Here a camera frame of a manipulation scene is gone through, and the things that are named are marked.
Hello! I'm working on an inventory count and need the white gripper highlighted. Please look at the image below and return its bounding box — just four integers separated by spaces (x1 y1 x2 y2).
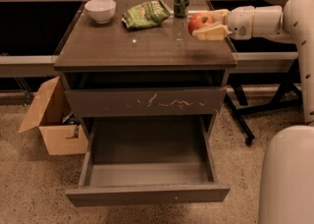
192 6 255 41

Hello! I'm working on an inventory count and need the red apple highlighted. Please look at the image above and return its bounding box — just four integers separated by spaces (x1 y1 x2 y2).
188 12 213 33

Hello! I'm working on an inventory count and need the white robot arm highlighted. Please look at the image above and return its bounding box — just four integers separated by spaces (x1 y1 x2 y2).
188 0 314 224

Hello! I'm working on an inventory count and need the scratched grey top drawer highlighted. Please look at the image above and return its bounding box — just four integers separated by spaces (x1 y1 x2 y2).
65 87 226 117

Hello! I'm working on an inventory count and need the grey drawer cabinet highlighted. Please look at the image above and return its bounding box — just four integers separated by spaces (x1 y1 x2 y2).
55 0 236 133

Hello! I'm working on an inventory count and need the open grey middle drawer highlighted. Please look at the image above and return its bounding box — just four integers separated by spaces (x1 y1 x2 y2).
66 115 230 207

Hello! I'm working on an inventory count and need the green soda can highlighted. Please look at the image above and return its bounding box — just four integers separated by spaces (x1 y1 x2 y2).
174 0 189 18

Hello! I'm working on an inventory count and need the green chip bag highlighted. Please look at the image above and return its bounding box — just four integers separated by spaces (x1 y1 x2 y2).
122 0 171 29

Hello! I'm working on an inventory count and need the black table stand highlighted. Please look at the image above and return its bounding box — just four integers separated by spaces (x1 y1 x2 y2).
224 60 302 146

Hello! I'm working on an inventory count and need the white ceramic bowl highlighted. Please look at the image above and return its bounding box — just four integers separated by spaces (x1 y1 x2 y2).
84 0 116 24

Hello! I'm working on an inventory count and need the open cardboard box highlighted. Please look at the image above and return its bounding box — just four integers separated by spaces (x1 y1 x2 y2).
19 77 88 155

